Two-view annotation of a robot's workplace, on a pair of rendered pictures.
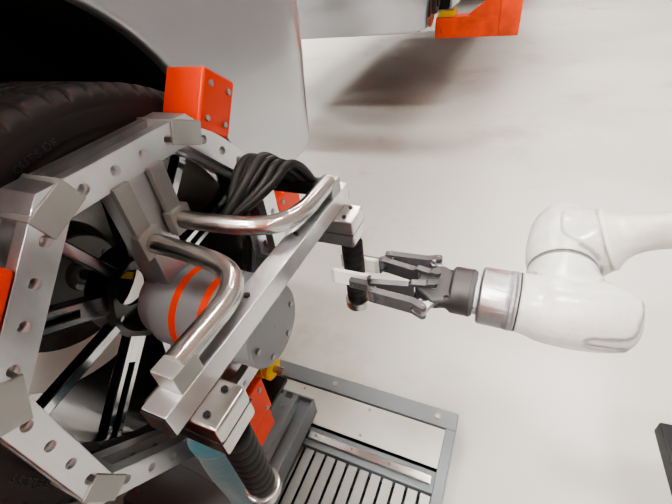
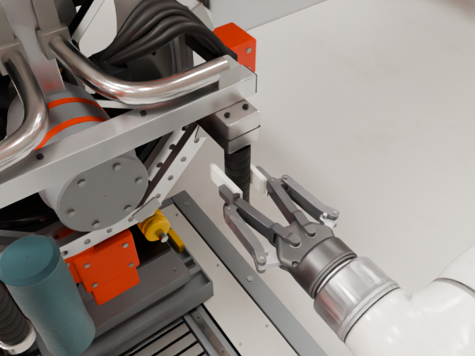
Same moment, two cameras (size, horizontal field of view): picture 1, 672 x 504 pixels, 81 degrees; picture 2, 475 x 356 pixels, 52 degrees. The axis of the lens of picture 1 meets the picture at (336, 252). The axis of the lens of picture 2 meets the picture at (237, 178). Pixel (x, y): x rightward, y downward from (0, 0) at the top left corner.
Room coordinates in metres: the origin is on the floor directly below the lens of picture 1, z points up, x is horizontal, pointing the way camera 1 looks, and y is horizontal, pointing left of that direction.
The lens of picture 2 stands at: (0.09, -0.23, 1.33)
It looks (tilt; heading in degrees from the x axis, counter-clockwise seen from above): 47 degrees down; 26
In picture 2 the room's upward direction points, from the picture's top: straight up
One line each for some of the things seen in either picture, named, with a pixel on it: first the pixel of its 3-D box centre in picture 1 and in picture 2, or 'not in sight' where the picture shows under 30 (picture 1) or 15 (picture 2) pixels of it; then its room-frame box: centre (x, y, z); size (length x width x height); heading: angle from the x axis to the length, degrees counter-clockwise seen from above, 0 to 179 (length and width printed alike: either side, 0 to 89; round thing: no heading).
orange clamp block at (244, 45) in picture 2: (275, 201); (224, 55); (0.76, 0.12, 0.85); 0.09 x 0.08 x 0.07; 152
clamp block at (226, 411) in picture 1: (201, 406); not in sight; (0.23, 0.16, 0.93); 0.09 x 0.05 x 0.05; 62
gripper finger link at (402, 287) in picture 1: (401, 288); (264, 226); (0.45, -0.10, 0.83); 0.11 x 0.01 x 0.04; 73
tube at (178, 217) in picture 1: (251, 181); (133, 31); (0.51, 0.10, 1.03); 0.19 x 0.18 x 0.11; 62
